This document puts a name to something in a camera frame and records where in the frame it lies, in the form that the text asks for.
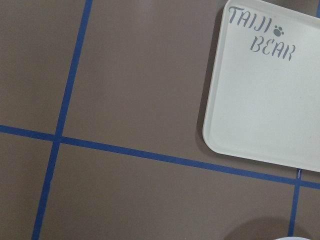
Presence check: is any cream bear print tray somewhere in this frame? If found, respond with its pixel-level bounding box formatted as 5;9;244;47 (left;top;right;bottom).
202;0;320;172

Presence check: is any white round plate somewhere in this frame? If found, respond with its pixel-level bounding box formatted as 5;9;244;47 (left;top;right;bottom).
275;236;312;240

